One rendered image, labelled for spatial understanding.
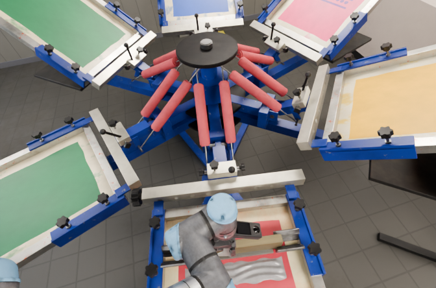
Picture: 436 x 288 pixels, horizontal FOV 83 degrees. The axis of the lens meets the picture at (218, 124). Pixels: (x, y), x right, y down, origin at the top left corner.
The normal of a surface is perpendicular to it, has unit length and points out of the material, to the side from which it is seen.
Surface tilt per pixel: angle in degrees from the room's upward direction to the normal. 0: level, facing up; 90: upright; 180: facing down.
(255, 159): 0
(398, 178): 0
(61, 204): 0
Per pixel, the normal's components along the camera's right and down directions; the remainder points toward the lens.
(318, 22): -0.47, -0.31
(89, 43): 0.44, -0.42
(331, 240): -0.05, -0.66
